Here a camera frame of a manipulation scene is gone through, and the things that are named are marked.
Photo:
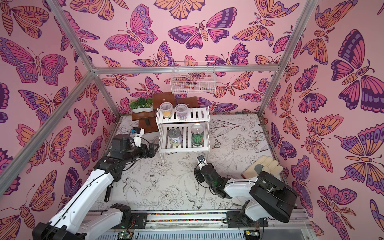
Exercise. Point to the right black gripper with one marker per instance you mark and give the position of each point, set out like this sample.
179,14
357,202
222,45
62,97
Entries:
199,172

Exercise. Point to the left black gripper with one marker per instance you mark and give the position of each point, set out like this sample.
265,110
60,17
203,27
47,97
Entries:
151,153

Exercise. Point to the green watermelon can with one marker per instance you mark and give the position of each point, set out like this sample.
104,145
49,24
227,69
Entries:
197,131

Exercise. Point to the silver tin can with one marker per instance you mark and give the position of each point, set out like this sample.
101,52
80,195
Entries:
175,137

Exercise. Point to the jar with yellow seeds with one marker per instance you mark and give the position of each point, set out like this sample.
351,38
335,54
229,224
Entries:
167,109

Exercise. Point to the jar with purple seeds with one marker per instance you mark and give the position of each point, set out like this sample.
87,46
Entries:
182,111

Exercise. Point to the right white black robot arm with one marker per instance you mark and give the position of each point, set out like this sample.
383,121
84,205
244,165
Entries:
266,196

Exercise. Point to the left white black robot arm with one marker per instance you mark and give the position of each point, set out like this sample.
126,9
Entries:
68,223

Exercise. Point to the white wooden two-tier shelf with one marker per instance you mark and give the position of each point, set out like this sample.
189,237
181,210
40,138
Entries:
195,116

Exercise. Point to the brown wooden stand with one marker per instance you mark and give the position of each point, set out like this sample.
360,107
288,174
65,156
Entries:
147,120

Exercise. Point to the green plant in white pot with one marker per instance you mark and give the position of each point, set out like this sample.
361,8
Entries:
142,105

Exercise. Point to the black spatula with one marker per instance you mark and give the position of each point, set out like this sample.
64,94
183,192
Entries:
108,193

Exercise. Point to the beige oven glove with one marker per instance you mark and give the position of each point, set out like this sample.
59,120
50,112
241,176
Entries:
263,164

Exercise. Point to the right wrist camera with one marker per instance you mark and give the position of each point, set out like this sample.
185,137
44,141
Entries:
201,161

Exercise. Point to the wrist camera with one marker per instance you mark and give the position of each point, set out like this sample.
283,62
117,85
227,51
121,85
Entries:
137,136
201,161

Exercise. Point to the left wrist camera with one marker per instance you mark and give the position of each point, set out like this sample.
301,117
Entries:
137,136

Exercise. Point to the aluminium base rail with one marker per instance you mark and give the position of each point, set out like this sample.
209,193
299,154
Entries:
190,225

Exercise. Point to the white wire basket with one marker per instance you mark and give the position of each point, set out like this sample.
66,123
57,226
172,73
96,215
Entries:
193,77

